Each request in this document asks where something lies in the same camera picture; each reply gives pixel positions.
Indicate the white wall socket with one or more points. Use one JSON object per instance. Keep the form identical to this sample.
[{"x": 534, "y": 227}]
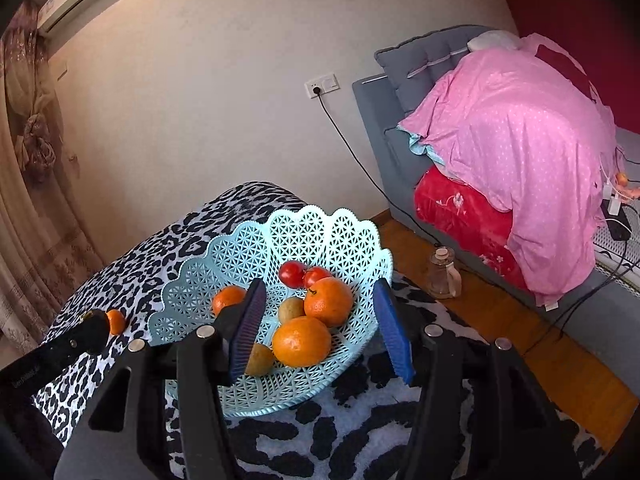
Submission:
[{"x": 321, "y": 85}]

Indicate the grey sofa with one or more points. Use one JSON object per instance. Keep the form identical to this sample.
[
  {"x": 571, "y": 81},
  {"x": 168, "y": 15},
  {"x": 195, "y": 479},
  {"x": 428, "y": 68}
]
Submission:
[{"x": 601, "y": 314}]

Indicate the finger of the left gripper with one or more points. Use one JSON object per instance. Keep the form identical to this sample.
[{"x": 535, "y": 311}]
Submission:
[{"x": 91, "y": 334}]

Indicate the light blue lattice basket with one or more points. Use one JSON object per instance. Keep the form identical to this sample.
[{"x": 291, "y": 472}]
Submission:
[{"x": 275, "y": 309}]

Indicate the white pillow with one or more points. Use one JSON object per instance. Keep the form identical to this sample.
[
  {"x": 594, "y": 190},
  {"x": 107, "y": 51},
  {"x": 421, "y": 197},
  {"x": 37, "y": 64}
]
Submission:
[{"x": 495, "y": 39}]

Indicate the small orange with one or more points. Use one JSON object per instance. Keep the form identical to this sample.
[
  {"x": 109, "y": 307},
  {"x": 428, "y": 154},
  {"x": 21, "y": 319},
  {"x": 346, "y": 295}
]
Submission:
[
  {"x": 117, "y": 322},
  {"x": 228, "y": 296},
  {"x": 330, "y": 301}
]

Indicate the grey cushion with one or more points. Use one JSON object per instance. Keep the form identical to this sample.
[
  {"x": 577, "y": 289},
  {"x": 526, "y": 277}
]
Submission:
[{"x": 415, "y": 65}]

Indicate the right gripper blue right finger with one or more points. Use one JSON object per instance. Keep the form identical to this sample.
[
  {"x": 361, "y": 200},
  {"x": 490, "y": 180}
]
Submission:
[{"x": 397, "y": 324}]

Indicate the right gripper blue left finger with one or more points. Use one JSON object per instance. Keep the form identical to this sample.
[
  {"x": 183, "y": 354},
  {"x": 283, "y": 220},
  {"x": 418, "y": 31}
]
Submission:
[{"x": 247, "y": 318}]

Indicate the large orange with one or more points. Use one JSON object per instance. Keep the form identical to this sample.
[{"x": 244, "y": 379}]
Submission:
[{"x": 301, "y": 342}]

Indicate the tan kiwi fruit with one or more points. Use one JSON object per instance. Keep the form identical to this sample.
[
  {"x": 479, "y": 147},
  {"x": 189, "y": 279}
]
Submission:
[{"x": 260, "y": 361}]

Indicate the pink quilt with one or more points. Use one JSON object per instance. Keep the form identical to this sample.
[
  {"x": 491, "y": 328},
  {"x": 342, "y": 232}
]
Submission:
[{"x": 527, "y": 129}]

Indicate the yellow-green kiwi fruit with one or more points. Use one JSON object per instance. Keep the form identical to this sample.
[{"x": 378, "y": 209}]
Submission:
[{"x": 290, "y": 308}]

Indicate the red blanket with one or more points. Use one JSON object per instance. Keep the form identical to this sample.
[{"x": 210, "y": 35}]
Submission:
[{"x": 468, "y": 218}]

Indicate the black power adapter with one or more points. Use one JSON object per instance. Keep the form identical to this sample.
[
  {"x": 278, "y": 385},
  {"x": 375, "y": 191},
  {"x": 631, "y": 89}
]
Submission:
[{"x": 617, "y": 224}]

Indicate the red tomato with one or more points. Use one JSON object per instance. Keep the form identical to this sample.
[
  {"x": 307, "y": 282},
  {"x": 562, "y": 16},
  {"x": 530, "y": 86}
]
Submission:
[
  {"x": 292, "y": 274},
  {"x": 313, "y": 275}
]

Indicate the beige patterned curtain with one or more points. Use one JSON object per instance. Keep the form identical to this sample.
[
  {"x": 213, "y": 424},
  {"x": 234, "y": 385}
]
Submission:
[{"x": 46, "y": 253}]

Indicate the clear plastic bottle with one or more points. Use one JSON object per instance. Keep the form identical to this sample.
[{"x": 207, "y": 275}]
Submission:
[{"x": 443, "y": 278}]

